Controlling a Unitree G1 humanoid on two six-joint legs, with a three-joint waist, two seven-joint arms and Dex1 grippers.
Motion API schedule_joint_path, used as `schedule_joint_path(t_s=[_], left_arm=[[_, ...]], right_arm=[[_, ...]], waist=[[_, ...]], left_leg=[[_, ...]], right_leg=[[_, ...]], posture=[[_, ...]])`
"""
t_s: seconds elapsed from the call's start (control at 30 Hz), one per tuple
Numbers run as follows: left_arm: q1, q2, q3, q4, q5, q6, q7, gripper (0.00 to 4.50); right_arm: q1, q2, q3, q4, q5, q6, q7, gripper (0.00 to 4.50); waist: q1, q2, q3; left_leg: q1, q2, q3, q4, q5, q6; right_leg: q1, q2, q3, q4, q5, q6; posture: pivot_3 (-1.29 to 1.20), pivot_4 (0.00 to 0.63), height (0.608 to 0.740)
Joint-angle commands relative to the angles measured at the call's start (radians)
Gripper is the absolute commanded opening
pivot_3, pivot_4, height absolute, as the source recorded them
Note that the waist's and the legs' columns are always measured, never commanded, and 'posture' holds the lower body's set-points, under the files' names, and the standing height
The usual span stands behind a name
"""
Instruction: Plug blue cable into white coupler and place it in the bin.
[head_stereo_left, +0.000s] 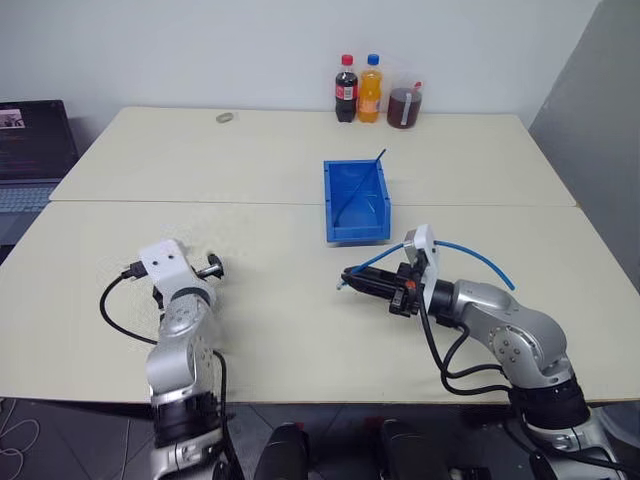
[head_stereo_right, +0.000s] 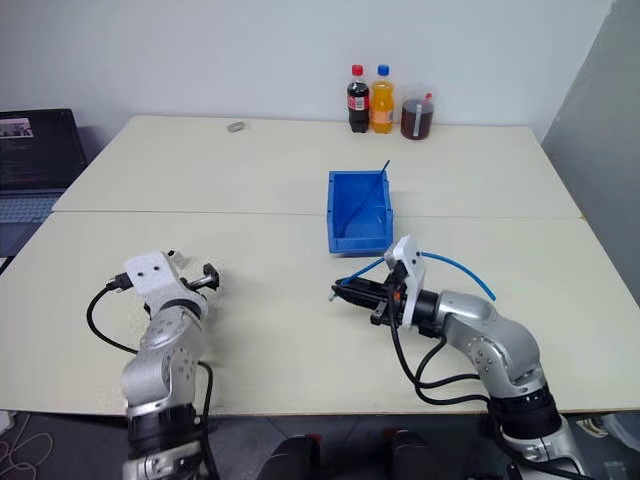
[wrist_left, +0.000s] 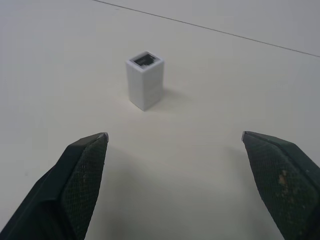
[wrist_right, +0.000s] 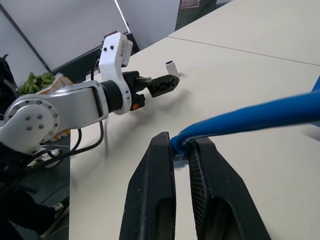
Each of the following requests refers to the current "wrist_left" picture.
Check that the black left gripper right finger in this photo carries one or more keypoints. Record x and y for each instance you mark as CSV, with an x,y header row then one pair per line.
x,y
287,185

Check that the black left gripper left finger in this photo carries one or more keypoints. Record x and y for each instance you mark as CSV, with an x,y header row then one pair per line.
x,y
62,190

